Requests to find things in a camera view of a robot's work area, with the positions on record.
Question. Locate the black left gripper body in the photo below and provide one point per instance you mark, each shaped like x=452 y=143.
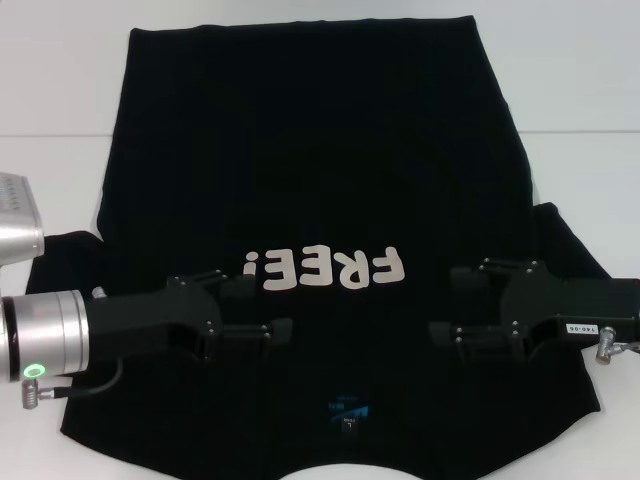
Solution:
x=150 y=320

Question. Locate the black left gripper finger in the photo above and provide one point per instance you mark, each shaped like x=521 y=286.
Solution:
x=235 y=287
x=260 y=334

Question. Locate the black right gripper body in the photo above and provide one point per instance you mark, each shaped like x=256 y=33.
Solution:
x=560 y=310

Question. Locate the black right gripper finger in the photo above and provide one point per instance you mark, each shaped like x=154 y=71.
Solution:
x=475 y=340
x=480 y=279

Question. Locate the black shirt with FREE print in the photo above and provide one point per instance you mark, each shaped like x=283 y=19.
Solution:
x=320 y=150

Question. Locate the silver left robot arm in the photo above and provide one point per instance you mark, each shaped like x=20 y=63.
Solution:
x=45 y=330

